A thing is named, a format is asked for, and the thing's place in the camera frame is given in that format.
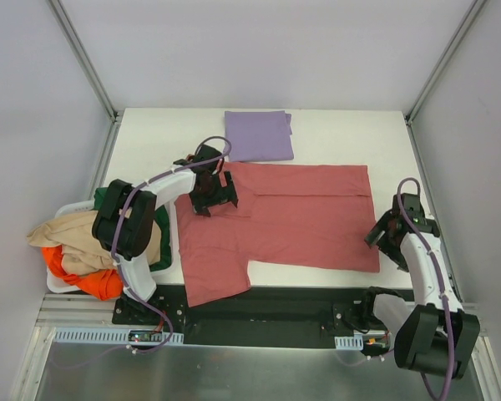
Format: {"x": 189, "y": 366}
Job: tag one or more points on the aluminium frame post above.
{"x": 460, "y": 33}
{"x": 84, "y": 61}

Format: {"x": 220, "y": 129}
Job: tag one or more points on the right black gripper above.
{"x": 384, "y": 236}

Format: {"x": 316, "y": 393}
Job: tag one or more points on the folded purple t shirt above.
{"x": 259, "y": 136}

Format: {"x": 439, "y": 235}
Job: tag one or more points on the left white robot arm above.
{"x": 123, "y": 224}

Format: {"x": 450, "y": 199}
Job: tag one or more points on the white laundry basket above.
{"x": 75, "y": 206}

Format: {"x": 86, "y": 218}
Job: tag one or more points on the left aluminium frame post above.
{"x": 84, "y": 61}

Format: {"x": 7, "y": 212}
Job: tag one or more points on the orange t shirt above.
{"x": 102, "y": 284}

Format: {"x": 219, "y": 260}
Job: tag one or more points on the left white cable duct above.
{"x": 116, "y": 336}

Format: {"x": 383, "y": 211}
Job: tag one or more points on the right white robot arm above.
{"x": 435, "y": 336}

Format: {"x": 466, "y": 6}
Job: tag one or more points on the white cable duct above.
{"x": 116, "y": 336}
{"x": 349, "y": 343}

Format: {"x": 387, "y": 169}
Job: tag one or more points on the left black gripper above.
{"x": 216, "y": 196}

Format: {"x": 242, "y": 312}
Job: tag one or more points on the beige t shirt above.
{"x": 82, "y": 253}

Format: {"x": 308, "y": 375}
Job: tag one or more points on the pink t shirt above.
{"x": 302, "y": 215}

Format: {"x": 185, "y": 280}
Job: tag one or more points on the right aluminium frame post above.
{"x": 460, "y": 33}

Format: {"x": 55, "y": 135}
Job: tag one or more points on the green t shirt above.
{"x": 162, "y": 220}

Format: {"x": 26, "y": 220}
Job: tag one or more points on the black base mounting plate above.
{"x": 274, "y": 317}

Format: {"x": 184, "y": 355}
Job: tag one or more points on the right white cable duct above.
{"x": 349, "y": 343}

